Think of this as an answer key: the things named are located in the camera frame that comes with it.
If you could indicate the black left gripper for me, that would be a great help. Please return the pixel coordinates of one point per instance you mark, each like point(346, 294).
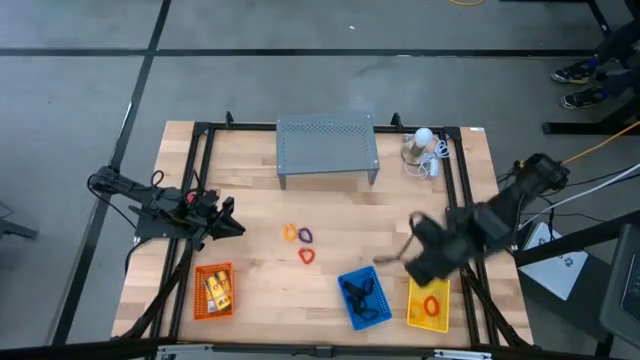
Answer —
point(207, 215)

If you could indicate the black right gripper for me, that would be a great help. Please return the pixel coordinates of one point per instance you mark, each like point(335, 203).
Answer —
point(445, 245)

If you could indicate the yellow glue bottle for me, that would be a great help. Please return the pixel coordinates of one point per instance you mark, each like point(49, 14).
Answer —
point(226, 287)
point(212, 292)

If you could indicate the black binder clip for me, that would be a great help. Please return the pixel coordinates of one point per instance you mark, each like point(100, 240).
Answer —
point(362, 310)
point(357, 289)

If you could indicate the blue plastic basket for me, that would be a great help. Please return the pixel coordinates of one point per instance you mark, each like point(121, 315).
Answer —
point(382, 312)

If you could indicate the yellow plastic basket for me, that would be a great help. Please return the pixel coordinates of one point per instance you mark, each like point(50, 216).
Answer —
point(417, 322)

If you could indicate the orange plastic basket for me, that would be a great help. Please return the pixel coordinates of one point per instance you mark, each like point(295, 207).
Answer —
point(200, 300)

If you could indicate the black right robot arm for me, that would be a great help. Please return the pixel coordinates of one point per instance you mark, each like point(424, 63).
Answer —
point(525, 190)

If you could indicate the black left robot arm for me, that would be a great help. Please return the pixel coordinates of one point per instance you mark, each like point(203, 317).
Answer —
point(145, 197)

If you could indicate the white globe table lamp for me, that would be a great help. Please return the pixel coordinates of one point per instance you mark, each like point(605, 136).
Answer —
point(423, 136)

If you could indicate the grey perforated metal riser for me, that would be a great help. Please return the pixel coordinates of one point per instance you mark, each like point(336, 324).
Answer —
point(325, 145)

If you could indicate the white cardboard box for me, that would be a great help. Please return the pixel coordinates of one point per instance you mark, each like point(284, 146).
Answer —
point(555, 260)

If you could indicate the black diagonal bar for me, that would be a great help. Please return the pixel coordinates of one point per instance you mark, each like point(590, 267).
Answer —
point(575, 242)

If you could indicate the black rig crossbeam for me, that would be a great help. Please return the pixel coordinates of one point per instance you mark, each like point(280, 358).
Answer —
point(100, 348)

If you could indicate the grey floor stand foot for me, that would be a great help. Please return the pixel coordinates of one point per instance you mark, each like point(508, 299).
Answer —
point(15, 227)

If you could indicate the grey equipment case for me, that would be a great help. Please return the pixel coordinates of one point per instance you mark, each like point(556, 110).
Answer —
point(625, 290)

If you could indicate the person's shoe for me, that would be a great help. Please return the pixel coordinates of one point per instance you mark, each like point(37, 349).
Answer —
point(582, 99)
point(575, 72)

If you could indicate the person's leg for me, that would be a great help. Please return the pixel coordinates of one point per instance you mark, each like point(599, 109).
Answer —
point(620, 45)

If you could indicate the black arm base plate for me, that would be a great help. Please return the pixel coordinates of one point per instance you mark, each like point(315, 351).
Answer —
point(150, 227)

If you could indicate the black neighbouring table frame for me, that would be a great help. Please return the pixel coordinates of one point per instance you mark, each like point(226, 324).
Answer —
point(575, 128)

